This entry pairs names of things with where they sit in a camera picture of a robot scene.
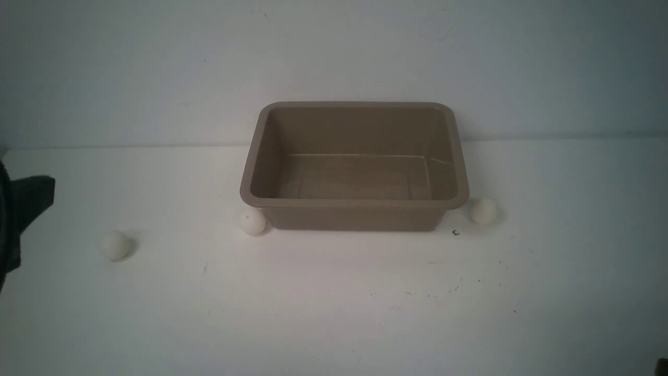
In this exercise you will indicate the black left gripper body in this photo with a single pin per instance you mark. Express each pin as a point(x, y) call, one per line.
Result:
point(22, 202)

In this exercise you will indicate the white ball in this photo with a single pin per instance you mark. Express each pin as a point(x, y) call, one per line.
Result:
point(483, 211)
point(252, 221)
point(115, 246)

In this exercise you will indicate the tan plastic bin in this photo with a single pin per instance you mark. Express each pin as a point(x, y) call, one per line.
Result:
point(355, 166)

